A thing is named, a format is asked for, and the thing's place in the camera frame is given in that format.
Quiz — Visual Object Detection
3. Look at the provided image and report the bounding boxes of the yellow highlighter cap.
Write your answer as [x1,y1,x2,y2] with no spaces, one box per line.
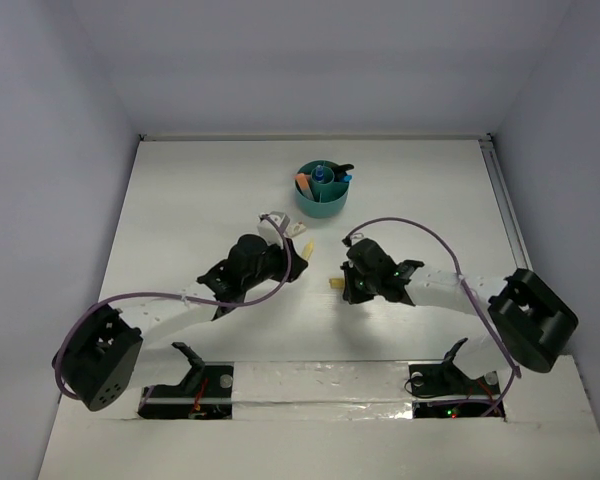
[329,278,345,290]

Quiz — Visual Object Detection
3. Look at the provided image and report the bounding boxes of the yellow highlighter body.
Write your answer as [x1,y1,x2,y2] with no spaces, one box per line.
[302,241,314,261]

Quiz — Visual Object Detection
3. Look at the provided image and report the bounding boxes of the clear orange-tipped highlighter body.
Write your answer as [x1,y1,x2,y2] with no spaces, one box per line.
[298,179,314,201]

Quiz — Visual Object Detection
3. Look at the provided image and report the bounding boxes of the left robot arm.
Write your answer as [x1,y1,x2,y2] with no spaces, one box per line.
[52,234,308,411]

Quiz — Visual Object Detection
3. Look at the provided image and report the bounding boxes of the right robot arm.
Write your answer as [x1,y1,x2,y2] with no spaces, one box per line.
[341,238,579,392]

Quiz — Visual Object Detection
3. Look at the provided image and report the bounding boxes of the white eraser in sleeve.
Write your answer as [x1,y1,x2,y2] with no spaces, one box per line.
[286,222,307,238]

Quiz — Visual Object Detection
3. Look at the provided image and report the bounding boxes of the teal round compartment organizer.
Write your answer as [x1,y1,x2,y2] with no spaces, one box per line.
[294,160,351,219]

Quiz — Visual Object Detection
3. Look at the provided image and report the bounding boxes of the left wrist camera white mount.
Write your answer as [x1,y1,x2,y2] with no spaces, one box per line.
[257,211,290,248]

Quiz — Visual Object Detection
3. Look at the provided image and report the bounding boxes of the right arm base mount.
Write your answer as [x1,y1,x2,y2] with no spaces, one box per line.
[403,338,505,419]

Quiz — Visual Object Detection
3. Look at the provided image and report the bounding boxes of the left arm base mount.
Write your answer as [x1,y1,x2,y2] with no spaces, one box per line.
[137,342,234,420]

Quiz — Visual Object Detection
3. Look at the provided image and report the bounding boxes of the metal rail table edge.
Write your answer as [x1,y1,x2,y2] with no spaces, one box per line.
[478,137,533,270]

